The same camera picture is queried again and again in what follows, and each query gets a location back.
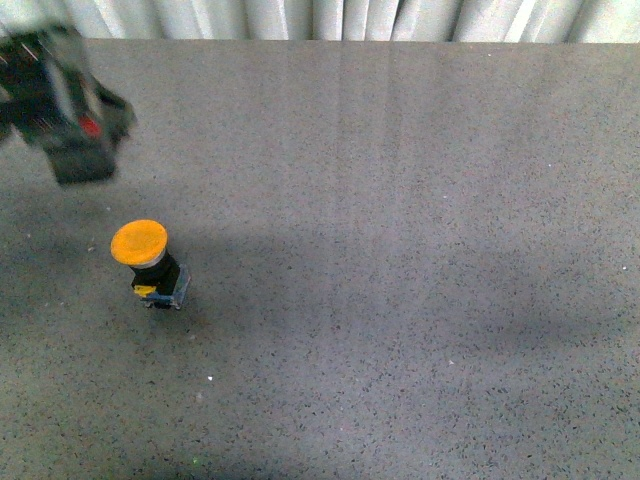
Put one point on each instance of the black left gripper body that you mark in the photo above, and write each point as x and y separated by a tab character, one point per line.
46	86

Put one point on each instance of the red mushroom push button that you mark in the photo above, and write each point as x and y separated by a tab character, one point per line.
90	127

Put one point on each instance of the yellow mushroom push button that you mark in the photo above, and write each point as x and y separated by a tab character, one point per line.
159	281

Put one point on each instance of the white pleated curtain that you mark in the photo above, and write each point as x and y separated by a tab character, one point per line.
510	21

